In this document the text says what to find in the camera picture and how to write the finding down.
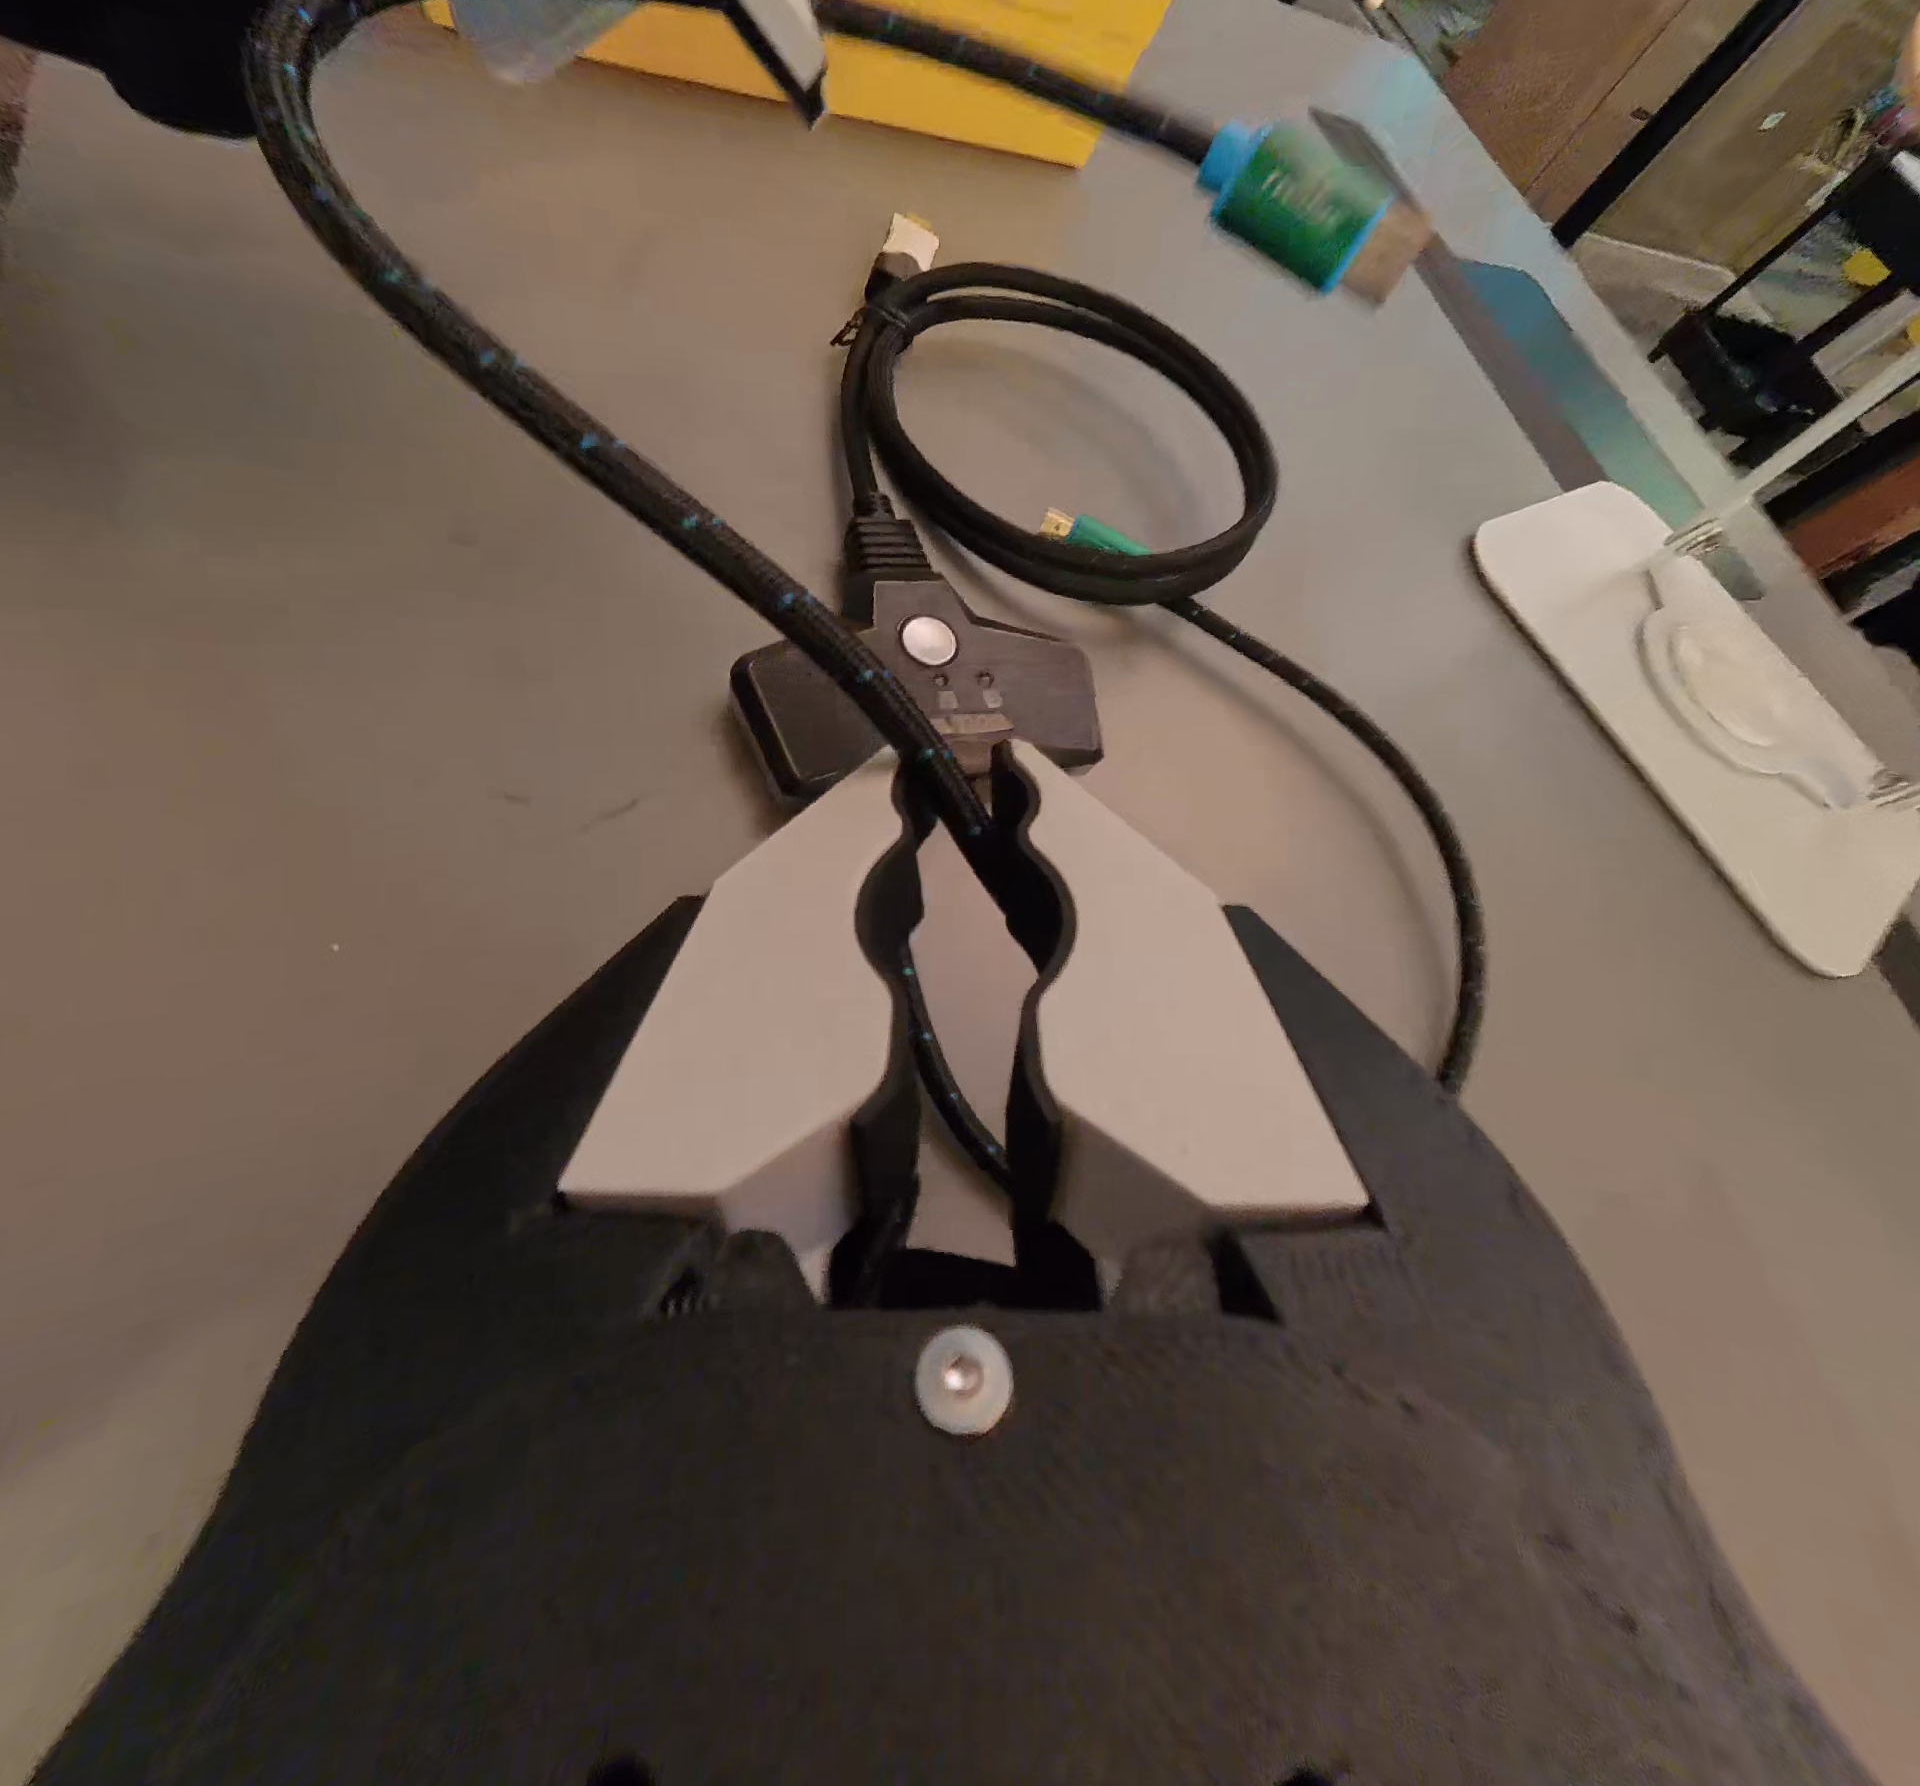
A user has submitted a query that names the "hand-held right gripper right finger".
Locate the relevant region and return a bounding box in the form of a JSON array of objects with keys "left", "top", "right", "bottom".
[{"left": 979, "top": 744, "right": 1371, "bottom": 1292}]

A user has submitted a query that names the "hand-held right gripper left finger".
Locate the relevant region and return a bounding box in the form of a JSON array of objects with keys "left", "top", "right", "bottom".
[{"left": 555, "top": 749, "right": 923, "bottom": 1292}]

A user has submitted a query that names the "black hdmi switch box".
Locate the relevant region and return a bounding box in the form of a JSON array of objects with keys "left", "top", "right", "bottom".
[{"left": 729, "top": 576, "right": 1108, "bottom": 805}]

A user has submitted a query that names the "black braided hdmi cable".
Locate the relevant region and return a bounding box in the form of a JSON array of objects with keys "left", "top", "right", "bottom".
[{"left": 243, "top": 0, "right": 1488, "bottom": 1204}]

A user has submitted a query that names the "white base clear stand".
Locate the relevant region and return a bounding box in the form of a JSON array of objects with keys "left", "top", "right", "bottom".
[{"left": 1473, "top": 345, "right": 1920, "bottom": 980}]

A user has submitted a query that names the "brown wooden cabinet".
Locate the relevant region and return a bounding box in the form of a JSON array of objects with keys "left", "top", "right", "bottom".
[{"left": 1446, "top": 0, "right": 1920, "bottom": 241}]

